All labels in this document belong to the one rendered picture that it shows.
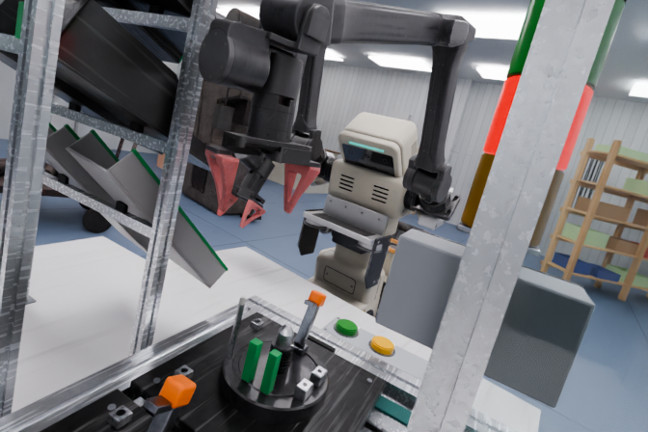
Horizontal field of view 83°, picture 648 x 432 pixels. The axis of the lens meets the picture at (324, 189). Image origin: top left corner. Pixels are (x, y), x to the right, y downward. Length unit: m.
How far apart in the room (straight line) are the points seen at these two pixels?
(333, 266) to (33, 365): 0.81
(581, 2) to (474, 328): 0.18
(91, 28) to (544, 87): 0.43
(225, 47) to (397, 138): 0.72
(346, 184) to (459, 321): 0.97
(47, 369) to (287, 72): 0.56
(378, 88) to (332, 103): 1.40
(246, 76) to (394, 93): 9.01
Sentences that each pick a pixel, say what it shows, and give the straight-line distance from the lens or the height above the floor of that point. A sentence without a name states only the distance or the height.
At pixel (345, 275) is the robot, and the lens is 1.22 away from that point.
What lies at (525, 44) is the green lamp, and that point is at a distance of 0.27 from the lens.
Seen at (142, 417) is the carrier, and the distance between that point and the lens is 0.48.
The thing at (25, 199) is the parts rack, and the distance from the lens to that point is 0.44.
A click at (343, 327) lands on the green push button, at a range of 0.70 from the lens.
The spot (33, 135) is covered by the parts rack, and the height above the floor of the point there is 1.23.
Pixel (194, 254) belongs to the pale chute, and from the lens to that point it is 0.63.
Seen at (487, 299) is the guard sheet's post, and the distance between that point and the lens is 0.24.
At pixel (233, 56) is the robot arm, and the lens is 0.42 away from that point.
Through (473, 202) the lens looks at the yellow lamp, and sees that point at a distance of 0.26.
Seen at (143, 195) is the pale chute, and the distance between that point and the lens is 0.55.
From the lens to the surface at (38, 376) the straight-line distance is 0.72.
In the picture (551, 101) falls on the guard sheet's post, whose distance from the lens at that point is 0.24.
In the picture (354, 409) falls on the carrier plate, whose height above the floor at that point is 0.97.
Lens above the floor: 1.30
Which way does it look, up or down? 9 degrees down
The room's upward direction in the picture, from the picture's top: 14 degrees clockwise
